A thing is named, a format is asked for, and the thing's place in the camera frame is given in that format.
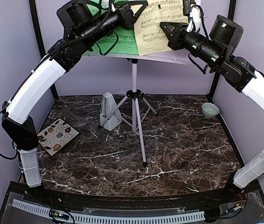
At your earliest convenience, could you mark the yellow sheet music page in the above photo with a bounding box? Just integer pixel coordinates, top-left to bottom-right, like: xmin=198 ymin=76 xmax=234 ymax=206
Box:
xmin=134 ymin=0 xmax=188 ymax=56

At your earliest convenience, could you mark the green sheet music page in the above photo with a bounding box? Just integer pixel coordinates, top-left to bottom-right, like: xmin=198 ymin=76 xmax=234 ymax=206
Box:
xmin=89 ymin=0 xmax=139 ymax=56

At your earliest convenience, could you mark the white perforated music stand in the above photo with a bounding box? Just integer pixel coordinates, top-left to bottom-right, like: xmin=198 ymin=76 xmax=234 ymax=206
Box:
xmin=85 ymin=0 xmax=202 ymax=168

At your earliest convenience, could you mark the white metronome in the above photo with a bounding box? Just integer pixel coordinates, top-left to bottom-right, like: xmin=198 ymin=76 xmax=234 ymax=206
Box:
xmin=100 ymin=92 xmax=122 ymax=131

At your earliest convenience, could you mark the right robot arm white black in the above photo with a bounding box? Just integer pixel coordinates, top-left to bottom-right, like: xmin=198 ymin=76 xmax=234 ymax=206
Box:
xmin=160 ymin=15 xmax=264 ymax=203

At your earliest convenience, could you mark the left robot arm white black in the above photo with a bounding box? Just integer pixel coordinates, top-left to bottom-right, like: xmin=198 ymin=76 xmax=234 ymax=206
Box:
xmin=0 ymin=0 xmax=148 ymax=203

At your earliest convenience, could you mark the pale green ceramic bowl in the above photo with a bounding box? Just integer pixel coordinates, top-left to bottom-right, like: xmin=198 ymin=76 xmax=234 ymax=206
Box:
xmin=201 ymin=103 xmax=220 ymax=118

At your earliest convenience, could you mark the floral square ceramic plate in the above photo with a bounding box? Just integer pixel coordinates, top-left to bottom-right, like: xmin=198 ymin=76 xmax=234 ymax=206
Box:
xmin=37 ymin=118 xmax=79 ymax=156

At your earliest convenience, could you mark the right black frame post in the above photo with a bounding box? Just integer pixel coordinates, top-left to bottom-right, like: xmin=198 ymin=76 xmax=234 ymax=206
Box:
xmin=207 ymin=0 xmax=237 ymax=103

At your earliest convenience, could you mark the black frame post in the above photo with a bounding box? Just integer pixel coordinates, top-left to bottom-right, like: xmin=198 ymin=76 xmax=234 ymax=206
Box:
xmin=29 ymin=0 xmax=59 ymax=100
xmin=207 ymin=0 xmax=237 ymax=103

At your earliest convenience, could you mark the left black frame post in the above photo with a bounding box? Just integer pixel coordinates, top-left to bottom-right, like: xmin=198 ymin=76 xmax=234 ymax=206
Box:
xmin=29 ymin=0 xmax=59 ymax=100

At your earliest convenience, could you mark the white slotted cable duct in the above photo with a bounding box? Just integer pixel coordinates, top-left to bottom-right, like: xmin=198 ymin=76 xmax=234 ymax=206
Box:
xmin=12 ymin=199 xmax=205 ymax=224

